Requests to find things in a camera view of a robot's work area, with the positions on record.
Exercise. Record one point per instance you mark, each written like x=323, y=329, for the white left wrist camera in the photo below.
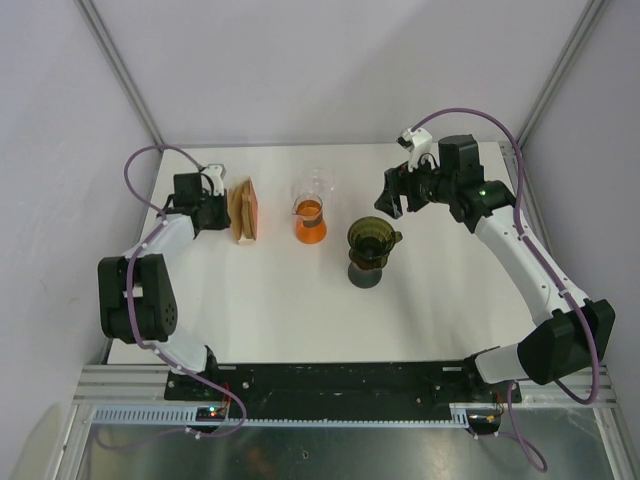
x=214, y=175

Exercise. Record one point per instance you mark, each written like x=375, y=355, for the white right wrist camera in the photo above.
x=417, y=142

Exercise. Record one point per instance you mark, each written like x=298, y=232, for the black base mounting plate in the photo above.
x=396, y=390

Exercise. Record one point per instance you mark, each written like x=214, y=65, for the clear empty glass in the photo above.
x=316, y=181

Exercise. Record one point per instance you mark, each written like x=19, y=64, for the orange liquid glass beaker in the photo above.
x=310, y=226

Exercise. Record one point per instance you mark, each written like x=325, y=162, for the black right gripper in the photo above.
x=399, y=181

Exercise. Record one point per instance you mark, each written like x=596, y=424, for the aluminium frame rail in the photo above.
x=569, y=54
x=116, y=63

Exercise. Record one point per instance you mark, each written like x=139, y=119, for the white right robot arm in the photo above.
x=571, y=331

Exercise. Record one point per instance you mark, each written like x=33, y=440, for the green glass coffee dripper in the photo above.
x=370, y=240

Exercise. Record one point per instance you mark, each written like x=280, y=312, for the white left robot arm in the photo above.
x=136, y=297

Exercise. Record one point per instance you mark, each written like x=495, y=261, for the aluminium frame rail left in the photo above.
x=116, y=63

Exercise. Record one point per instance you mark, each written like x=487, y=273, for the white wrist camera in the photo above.
x=417, y=142
x=214, y=175

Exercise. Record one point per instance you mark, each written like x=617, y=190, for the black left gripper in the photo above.
x=223, y=221

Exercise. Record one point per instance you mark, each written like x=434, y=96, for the aluminium frame rail right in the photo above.
x=569, y=54

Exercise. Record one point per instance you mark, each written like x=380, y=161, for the grey slotted cable duct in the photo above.
x=209, y=416

